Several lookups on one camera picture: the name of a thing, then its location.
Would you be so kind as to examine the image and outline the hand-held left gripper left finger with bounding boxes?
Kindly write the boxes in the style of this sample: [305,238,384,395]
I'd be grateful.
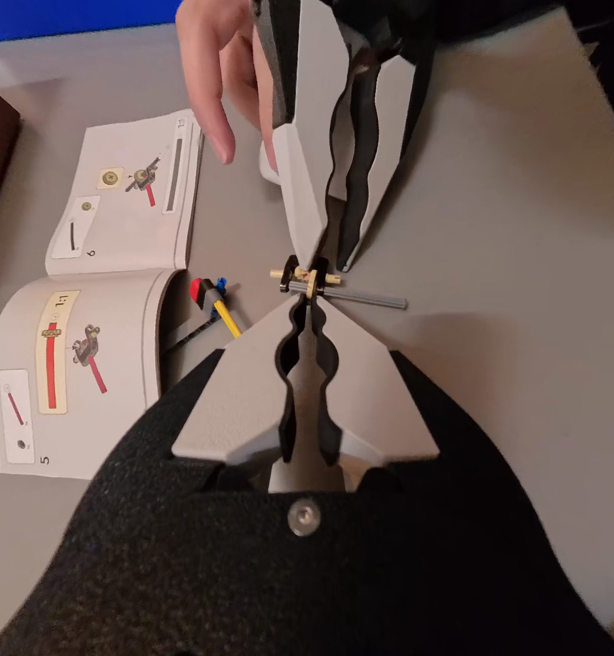
[171,295,308,465]

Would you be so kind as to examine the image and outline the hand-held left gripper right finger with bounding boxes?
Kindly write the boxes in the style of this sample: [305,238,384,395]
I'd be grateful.
[309,296,441,467]

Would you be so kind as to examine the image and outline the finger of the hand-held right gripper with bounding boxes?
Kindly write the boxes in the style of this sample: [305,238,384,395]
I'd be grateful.
[335,54,415,273]
[271,0,351,270]

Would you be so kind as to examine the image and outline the black lego frame gear assembly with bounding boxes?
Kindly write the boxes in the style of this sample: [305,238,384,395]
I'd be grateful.
[270,255,408,311]

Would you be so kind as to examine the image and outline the yellow axle lego subassembly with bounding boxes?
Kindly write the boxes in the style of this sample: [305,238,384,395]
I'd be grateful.
[163,277,243,355]

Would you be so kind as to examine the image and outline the person's right hand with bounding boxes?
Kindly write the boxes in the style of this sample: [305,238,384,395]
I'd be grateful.
[175,0,287,172]

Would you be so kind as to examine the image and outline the open instruction booklet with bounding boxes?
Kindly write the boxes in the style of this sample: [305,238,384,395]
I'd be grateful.
[0,108,205,480]

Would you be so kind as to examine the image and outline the blue storage bin with tag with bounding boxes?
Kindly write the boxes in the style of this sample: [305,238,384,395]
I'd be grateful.
[0,0,185,43]

